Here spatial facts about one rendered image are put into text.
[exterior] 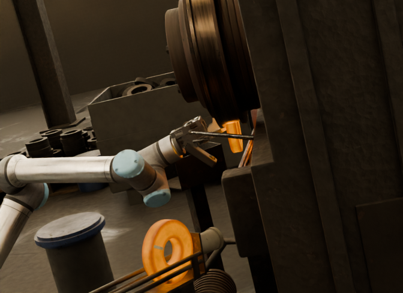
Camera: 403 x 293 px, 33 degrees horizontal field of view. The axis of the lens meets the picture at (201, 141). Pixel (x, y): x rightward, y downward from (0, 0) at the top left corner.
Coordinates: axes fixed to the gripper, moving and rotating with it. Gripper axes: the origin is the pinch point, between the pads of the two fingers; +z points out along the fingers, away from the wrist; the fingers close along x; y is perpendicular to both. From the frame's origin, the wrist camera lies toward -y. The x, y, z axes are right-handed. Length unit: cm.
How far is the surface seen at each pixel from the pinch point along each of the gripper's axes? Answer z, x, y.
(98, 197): -156, 250, -44
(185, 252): -15, -66, -12
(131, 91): -94, 252, 12
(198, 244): -11, -64, -12
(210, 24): 15, -40, 33
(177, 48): 2.6, -32.9, 31.5
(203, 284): -19, -53, -26
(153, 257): -19, -75, -7
